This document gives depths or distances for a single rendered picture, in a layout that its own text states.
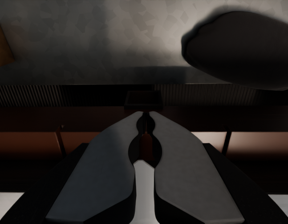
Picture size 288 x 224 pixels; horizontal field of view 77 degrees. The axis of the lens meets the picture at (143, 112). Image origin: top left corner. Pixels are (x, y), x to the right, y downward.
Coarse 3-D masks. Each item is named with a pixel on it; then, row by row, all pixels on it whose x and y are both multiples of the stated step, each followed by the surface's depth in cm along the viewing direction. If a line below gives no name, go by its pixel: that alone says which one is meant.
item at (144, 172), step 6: (138, 162) 15; (144, 162) 15; (138, 168) 16; (144, 168) 16; (150, 168) 16; (138, 174) 16; (144, 174) 16; (150, 174) 16; (138, 180) 16; (144, 180) 16; (150, 180) 16
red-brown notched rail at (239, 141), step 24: (0, 120) 21; (24, 120) 21; (48, 120) 21; (72, 120) 21; (96, 120) 21; (192, 120) 21; (216, 120) 21; (240, 120) 20; (264, 120) 20; (0, 144) 20; (24, 144) 20; (48, 144) 20; (72, 144) 20; (144, 144) 20; (216, 144) 19; (240, 144) 19; (264, 144) 19
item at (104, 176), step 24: (120, 120) 11; (144, 120) 12; (96, 144) 9; (120, 144) 9; (96, 168) 7; (120, 168) 7; (72, 192) 6; (96, 192) 6; (120, 192) 6; (48, 216) 6; (72, 216) 6; (96, 216) 6; (120, 216) 6
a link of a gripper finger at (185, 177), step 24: (168, 120) 11; (168, 144) 9; (192, 144) 9; (168, 168) 7; (192, 168) 7; (168, 192) 6; (192, 192) 6; (216, 192) 6; (168, 216) 6; (192, 216) 6; (216, 216) 6; (240, 216) 6
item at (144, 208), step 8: (136, 184) 17; (144, 184) 17; (152, 184) 17; (136, 192) 17; (144, 192) 17; (152, 192) 17; (136, 200) 18; (144, 200) 18; (152, 200) 18; (136, 208) 18; (144, 208) 18; (152, 208) 18; (136, 216) 19; (144, 216) 19; (152, 216) 19
